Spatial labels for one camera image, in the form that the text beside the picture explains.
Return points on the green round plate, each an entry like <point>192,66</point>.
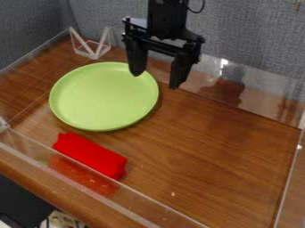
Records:
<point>100,98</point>

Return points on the black box under table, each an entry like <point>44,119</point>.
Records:
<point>22,210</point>

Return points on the clear acrylic enclosure wall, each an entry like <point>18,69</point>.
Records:
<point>215,158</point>

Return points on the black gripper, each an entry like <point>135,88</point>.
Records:
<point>162,33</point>

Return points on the red plastic block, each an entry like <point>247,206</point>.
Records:
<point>91,154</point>

